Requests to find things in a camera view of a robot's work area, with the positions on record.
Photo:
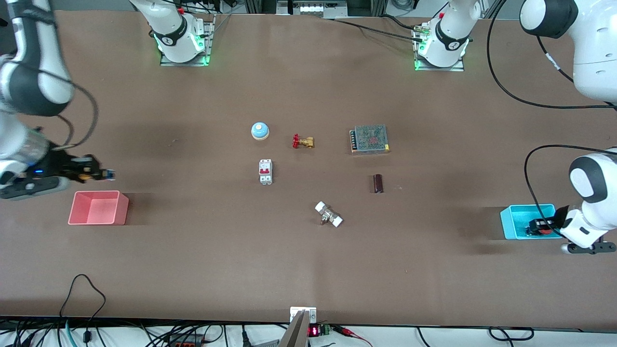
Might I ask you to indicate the black power strip red switches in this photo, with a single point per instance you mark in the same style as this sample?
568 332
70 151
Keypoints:
185 341

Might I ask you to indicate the dark brown cylindrical capacitor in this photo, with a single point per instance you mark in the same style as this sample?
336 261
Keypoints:
378 183

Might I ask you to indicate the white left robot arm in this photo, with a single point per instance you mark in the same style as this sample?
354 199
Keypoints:
450 38

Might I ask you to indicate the pink plastic bin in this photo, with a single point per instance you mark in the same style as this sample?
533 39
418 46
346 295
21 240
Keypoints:
96 209

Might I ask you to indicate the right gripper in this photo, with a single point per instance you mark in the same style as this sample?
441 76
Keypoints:
66 166

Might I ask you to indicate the red digit display module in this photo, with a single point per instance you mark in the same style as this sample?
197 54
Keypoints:
318 330

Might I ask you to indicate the grey box with white connectors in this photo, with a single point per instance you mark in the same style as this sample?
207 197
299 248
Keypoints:
311 8

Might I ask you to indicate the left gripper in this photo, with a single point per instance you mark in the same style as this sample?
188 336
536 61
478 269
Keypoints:
551 223

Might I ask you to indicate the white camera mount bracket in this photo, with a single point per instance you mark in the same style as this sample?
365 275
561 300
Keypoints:
295 311

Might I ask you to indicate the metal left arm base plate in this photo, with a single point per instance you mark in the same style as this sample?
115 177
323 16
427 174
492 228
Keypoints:
458 69

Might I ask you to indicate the blue and white dome bell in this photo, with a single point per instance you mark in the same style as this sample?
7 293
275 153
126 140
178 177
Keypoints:
260 130

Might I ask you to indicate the white capped metal fitting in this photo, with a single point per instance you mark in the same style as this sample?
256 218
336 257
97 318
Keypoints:
328 214

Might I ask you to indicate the metal mesh power supply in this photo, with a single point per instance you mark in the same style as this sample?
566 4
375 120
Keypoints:
371 139

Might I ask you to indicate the grey metal camera bar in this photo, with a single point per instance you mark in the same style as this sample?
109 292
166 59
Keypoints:
295 335

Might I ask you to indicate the red push button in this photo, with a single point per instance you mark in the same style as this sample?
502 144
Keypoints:
547 232

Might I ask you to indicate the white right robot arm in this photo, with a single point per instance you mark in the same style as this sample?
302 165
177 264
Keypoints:
176 33

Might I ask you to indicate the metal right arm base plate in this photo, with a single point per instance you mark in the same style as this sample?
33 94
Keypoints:
166 61

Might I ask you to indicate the white circuit breaker red switch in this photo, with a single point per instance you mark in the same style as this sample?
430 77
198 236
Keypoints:
265 171

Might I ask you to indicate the blue plastic bin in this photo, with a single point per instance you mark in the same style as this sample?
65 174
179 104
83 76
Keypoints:
513 221

